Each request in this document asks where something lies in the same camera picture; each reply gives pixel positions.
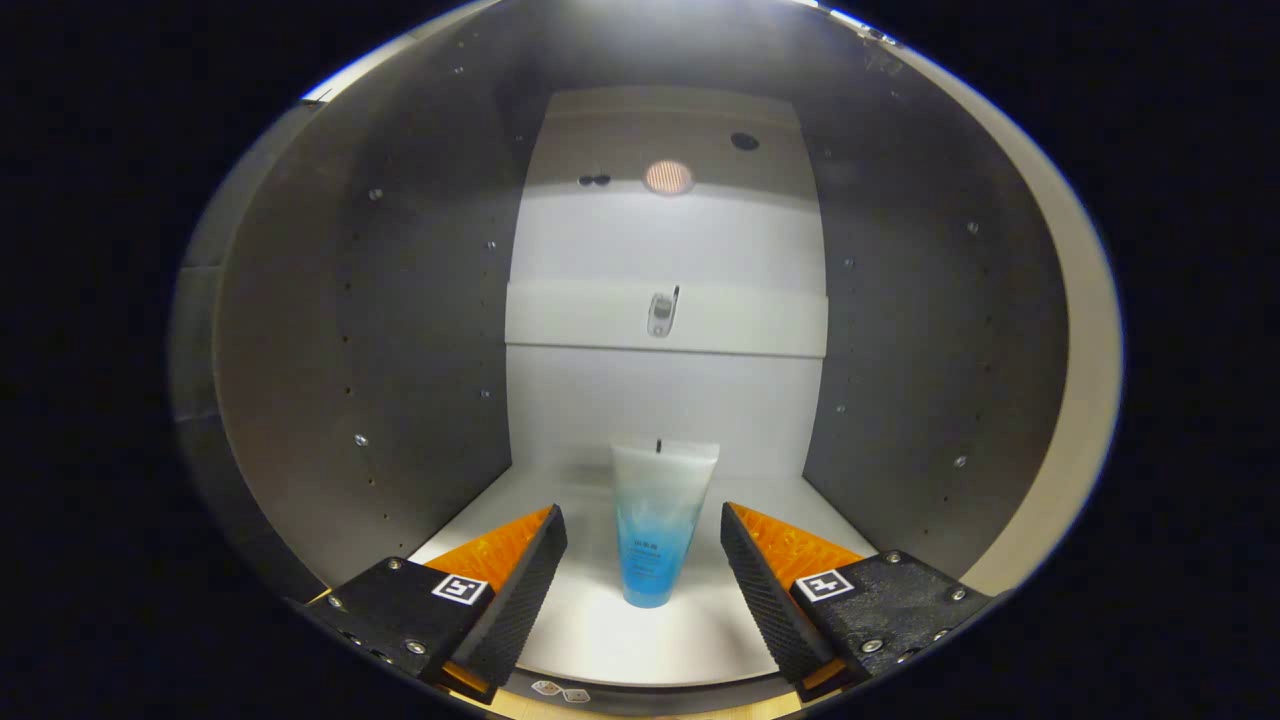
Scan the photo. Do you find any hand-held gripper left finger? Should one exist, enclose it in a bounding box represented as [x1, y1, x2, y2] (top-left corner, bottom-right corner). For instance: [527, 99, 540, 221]
[290, 505, 568, 706]

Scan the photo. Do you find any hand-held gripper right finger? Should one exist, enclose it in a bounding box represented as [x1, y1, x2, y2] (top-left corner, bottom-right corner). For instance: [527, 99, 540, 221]
[720, 502, 1001, 704]

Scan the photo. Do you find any blue and clear tube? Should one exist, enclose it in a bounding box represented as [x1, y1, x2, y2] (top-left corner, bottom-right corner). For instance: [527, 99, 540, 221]
[610, 435, 721, 609]

